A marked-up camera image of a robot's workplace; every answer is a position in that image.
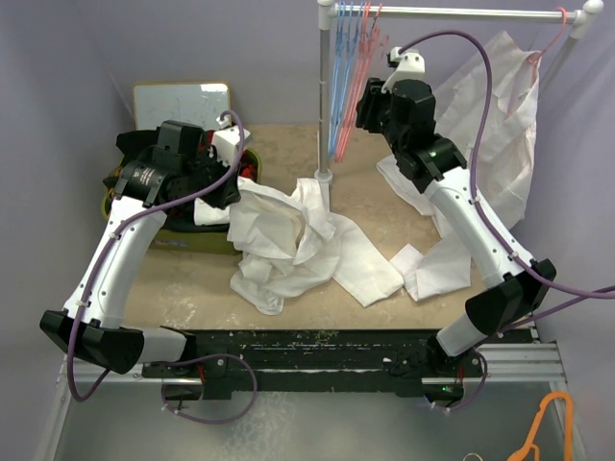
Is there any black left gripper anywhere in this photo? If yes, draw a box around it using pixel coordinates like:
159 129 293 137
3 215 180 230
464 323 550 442
182 149 240 210

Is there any pink wire hanger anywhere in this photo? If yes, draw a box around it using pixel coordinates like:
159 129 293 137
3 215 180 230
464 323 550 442
345 2 388 152
334 2 371 162

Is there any white button shirt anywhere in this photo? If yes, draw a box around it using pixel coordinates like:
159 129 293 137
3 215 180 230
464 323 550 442
193 178 404 315

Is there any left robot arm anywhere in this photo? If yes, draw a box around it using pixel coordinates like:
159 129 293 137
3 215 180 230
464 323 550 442
39 117 251 376

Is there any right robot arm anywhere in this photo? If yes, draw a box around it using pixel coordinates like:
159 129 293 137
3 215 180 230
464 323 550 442
356 78 556 376

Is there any red black plaid shirt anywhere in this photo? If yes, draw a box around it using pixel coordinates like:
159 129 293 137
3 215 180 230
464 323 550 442
239 149 260 182

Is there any white shirt on rack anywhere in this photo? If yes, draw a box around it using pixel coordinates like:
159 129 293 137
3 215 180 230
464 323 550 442
377 31 538 302

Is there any pink hanger holding shirt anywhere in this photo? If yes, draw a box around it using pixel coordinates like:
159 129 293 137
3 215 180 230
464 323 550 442
504 7 571 119

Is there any orange plastic hanger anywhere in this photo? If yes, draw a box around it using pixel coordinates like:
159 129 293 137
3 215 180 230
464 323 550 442
507 391 574 461

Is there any small whiteboard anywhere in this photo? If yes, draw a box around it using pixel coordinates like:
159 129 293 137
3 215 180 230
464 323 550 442
133 82 231 131

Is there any green laundry basket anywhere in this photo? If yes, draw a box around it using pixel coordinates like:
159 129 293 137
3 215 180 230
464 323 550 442
99 148 265 255

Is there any white clothes rack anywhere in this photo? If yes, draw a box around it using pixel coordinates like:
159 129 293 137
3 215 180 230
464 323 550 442
314 1 604 196

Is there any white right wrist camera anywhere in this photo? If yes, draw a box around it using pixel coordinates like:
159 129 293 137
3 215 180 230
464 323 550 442
381 47 426 93

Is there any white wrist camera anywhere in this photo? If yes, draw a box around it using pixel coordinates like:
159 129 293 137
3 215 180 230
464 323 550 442
381 47 426 93
210 109 252 166

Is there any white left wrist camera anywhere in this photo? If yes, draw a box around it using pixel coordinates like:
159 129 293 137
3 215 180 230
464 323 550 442
210 109 252 166

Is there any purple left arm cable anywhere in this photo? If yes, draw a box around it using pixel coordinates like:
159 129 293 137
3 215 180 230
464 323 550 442
65 109 249 402

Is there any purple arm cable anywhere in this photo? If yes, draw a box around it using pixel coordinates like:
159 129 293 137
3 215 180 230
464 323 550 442
397 30 615 337
65 109 249 402

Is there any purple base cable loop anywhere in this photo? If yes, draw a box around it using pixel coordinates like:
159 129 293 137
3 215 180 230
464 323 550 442
160 352 258 425

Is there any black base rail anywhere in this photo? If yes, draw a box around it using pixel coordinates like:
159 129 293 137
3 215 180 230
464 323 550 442
141 328 534 402

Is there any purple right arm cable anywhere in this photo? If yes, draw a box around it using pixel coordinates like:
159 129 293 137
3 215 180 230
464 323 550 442
397 30 615 337

